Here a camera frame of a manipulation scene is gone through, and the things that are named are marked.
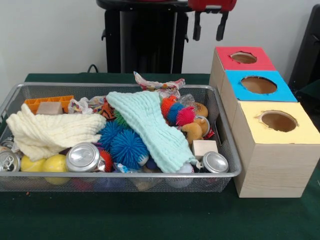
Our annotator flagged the yellow ball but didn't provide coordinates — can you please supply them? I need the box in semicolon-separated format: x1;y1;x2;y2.
42;154;68;173

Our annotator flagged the silver drink can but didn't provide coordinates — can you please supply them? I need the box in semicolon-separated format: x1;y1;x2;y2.
201;151;230;174
65;142;106;173

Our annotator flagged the white cloth with colourful dots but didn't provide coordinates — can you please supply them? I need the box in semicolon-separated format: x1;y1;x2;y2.
133;71;186;97

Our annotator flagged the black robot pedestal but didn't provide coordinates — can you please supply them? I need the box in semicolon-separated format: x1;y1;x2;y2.
96;0;202;75

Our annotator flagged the mint green muslin cloth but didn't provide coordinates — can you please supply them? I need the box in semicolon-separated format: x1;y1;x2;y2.
105;91;197;174

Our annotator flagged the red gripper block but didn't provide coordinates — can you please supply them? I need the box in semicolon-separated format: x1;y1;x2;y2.
187;0;237;42

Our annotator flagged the wooden box with three holes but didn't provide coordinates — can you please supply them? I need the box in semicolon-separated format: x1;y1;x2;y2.
209;46;320;199

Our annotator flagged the light wooden block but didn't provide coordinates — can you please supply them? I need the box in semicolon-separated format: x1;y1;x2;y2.
191;139;219;161

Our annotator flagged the silver wire mesh bin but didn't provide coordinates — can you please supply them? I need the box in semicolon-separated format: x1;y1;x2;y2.
0;82;243;193

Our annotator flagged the cream muslin cloth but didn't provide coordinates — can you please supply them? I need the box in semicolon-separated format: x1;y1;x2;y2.
6;103;107;162

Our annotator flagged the blue spiky rubber ball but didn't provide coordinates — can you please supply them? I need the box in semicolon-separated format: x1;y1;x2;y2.
109;131;151;171
97;120;127;151

